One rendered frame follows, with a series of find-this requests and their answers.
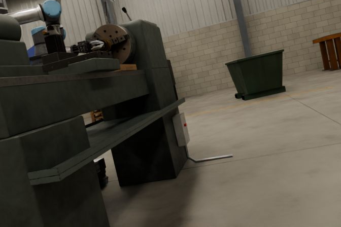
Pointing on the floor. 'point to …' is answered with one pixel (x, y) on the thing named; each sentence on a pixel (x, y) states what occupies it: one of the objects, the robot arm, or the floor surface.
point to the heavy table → (330, 50)
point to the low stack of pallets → (97, 115)
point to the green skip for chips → (258, 75)
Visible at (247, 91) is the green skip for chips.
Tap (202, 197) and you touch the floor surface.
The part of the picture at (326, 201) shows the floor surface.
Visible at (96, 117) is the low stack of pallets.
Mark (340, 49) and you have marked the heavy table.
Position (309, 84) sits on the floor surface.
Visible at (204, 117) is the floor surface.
